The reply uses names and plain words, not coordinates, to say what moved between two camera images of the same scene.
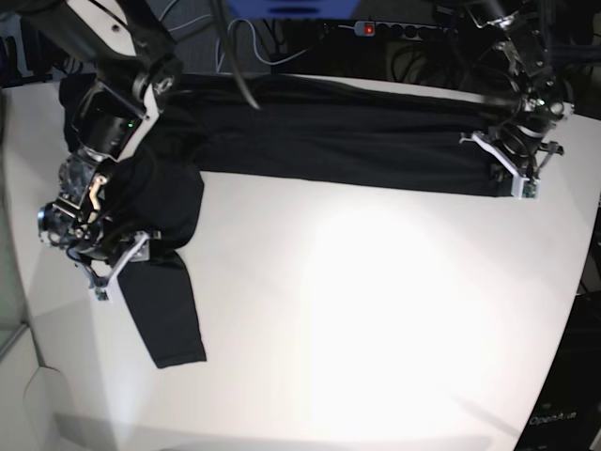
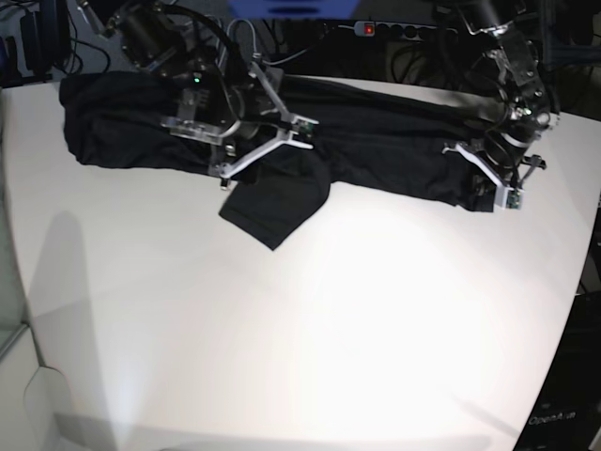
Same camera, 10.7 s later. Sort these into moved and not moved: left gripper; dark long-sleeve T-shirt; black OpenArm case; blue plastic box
Moved: dark long-sleeve T-shirt; left gripper
Not moved: black OpenArm case; blue plastic box
